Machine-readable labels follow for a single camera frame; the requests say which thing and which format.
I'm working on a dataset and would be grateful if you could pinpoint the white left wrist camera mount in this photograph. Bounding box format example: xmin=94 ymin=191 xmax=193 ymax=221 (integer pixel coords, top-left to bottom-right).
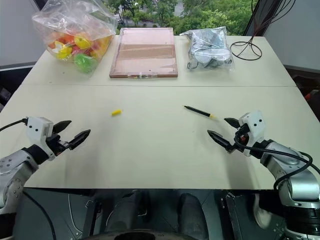
xmin=25 ymin=116 xmax=56 ymax=162

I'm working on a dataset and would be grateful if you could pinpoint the dark thin cable bundle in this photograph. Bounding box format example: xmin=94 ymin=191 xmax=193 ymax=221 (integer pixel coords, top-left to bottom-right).
xmin=229 ymin=0 xmax=291 ymax=61

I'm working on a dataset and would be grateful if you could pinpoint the black pen with yellow tip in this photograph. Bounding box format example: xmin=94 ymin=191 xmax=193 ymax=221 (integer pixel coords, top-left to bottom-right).
xmin=183 ymin=105 xmax=218 ymax=121

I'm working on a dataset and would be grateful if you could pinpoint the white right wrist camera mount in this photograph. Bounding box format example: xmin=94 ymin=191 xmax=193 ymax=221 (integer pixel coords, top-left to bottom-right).
xmin=238 ymin=110 xmax=266 ymax=157

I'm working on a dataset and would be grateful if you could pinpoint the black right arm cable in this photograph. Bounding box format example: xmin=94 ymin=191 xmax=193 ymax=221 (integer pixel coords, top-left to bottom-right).
xmin=234 ymin=139 xmax=314 ymax=193

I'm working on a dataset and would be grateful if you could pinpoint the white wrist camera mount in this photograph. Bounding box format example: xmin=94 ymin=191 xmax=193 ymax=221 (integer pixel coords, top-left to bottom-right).
xmin=25 ymin=116 xmax=56 ymax=162
xmin=238 ymin=110 xmax=266 ymax=157

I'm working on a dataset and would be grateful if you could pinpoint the dark rounded shape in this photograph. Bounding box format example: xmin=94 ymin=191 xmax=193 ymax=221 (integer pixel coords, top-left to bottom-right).
xmin=105 ymin=190 xmax=152 ymax=238
xmin=176 ymin=192 xmax=210 ymax=240

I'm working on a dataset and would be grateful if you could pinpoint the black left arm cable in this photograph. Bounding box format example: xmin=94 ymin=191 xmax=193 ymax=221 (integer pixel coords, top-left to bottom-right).
xmin=0 ymin=118 xmax=29 ymax=132

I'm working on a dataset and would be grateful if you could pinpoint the clear bag of colourful toys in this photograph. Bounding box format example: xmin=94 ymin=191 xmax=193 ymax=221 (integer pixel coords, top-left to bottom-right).
xmin=31 ymin=0 xmax=117 ymax=75

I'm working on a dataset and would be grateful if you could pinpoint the dark rounded left shape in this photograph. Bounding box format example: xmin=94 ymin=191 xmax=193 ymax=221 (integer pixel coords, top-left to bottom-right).
xmin=105 ymin=190 xmax=152 ymax=238

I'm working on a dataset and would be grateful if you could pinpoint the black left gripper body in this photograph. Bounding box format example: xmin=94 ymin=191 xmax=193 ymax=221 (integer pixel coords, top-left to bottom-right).
xmin=45 ymin=133 xmax=71 ymax=156

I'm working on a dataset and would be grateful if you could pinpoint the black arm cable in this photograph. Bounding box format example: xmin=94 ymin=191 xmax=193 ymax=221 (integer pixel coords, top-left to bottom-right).
xmin=0 ymin=118 xmax=29 ymax=132
xmin=234 ymin=139 xmax=314 ymax=193

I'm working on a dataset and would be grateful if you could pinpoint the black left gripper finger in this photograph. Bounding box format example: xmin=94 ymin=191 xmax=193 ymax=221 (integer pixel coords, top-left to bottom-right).
xmin=51 ymin=120 xmax=73 ymax=135
xmin=66 ymin=129 xmax=91 ymax=151

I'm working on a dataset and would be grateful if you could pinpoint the dark rounded right shape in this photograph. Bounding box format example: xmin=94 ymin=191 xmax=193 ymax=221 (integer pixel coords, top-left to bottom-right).
xmin=176 ymin=192 xmax=210 ymax=240

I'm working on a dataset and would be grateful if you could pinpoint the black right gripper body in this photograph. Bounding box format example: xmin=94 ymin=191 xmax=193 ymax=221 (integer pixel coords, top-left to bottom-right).
xmin=227 ymin=123 xmax=250 ymax=153

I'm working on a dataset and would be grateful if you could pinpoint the clear bag of grey parts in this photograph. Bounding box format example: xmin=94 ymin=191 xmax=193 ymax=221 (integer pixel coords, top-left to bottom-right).
xmin=179 ymin=25 xmax=237 ymax=73

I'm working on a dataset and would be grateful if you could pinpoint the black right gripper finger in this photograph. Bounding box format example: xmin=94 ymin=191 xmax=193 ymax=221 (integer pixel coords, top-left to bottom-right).
xmin=207 ymin=129 xmax=231 ymax=150
xmin=223 ymin=117 xmax=240 ymax=130

